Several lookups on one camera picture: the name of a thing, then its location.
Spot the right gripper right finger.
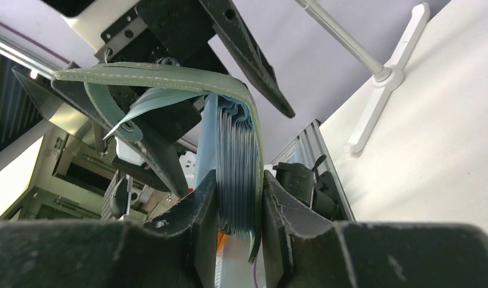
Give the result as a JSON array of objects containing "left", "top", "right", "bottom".
[{"left": 262, "top": 172, "right": 488, "bottom": 287}]

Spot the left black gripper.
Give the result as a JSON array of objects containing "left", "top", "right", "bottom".
[{"left": 12, "top": 0, "right": 296, "bottom": 198}]

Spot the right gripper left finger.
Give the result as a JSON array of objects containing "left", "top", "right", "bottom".
[{"left": 0, "top": 171, "right": 218, "bottom": 287}]

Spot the white clothes rack pole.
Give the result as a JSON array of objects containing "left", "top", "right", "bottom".
[{"left": 297, "top": 1, "right": 430, "bottom": 154}]

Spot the aluminium frame rail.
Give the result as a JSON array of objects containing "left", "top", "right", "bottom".
[{"left": 270, "top": 120, "right": 355, "bottom": 221}]

